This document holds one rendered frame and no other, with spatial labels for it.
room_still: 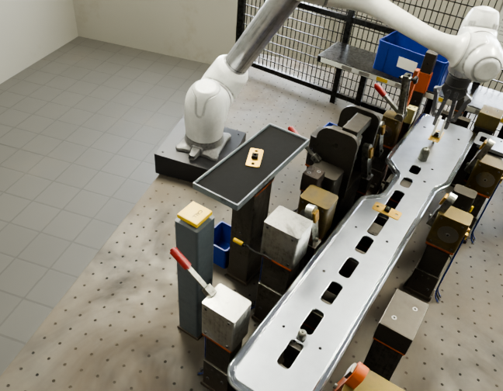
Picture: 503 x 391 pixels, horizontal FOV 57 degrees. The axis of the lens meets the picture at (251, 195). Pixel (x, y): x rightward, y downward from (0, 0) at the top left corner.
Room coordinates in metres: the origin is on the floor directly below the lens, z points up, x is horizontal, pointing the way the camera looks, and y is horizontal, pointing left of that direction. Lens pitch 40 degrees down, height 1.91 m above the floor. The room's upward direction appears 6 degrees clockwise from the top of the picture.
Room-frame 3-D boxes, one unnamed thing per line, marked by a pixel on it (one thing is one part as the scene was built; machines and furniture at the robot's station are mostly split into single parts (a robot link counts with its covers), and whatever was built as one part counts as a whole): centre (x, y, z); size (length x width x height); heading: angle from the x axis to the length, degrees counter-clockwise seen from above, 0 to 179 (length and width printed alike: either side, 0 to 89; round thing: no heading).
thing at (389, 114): (1.55, -0.48, 0.87); 0.10 x 0.07 x 0.35; 60
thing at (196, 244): (0.80, 0.13, 0.92); 0.08 x 0.08 x 0.44; 60
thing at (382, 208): (1.06, -0.41, 1.01); 0.08 x 0.04 x 0.01; 60
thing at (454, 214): (1.01, -0.60, 0.87); 0.12 x 0.07 x 0.35; 60
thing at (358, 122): (1.25, -0.28, 0.95); 0.18 x 0.13 x 0.49; 150
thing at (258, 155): (1.04, 0.00, 1.17); 0.08 x 0.04 x 0.01; 174
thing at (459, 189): (1.20, -0.70, 0.84); 0.10 x 0.05 x 0.29; 60
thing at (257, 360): (1.03, -0.40, 1.00); 1.38 x 0.22 x 0.02; 150
